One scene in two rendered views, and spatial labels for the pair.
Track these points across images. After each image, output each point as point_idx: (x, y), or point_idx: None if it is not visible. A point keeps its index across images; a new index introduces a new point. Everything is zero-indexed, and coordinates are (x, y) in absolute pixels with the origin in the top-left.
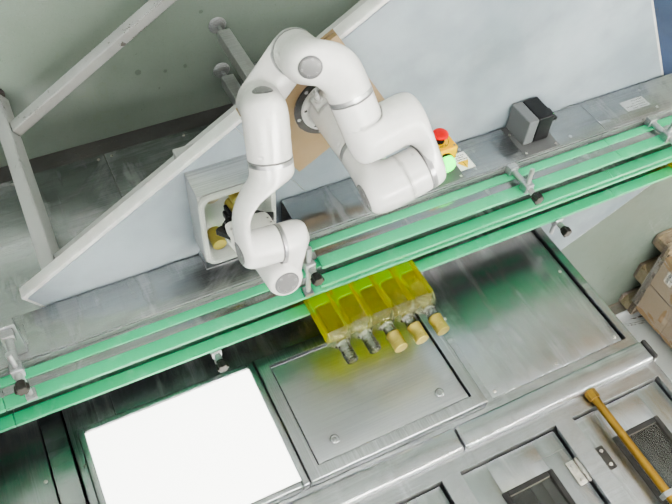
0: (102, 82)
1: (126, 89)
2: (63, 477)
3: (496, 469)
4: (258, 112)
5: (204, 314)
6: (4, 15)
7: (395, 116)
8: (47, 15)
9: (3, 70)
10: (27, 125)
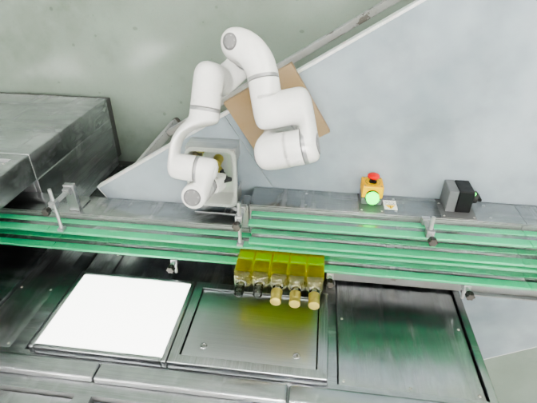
0: None
1: None
2: (57, 291)
3: None
4: (197, 69)
5: (175, 232)
6: (188, 78)
7: (284, 94)
8: None
9: (182, 109)
10: (173, 130)
